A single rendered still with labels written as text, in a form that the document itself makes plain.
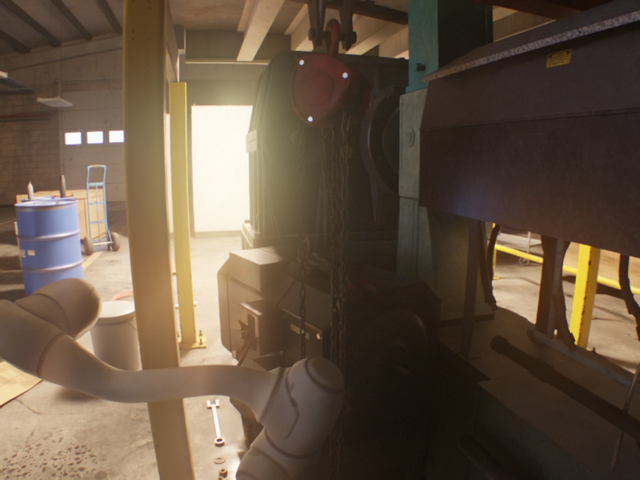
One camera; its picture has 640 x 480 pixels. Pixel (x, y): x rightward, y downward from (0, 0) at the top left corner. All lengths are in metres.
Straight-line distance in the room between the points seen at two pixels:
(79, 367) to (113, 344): 1.78
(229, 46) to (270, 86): 1.01
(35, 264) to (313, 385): 3.84
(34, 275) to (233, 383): 3.76
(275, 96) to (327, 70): 1.09
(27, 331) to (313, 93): 0.74
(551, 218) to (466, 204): 0.36
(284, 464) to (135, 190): 0.72
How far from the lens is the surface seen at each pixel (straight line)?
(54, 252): 4.32
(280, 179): 2.03
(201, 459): 1.99
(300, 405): 0.71
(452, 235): 1.72
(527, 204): 1.15
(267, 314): 1.29
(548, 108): 1.11
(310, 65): 0.99
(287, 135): 1.87
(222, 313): 1.77
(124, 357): 2.71
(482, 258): 1.46
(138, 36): 1.18
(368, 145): 1.87
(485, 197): 1.29
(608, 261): 4.52
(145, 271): 1.17
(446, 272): 1.69
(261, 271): 1.41
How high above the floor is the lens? 1.20
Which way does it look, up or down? 10 degrees down
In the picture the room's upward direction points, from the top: straight up
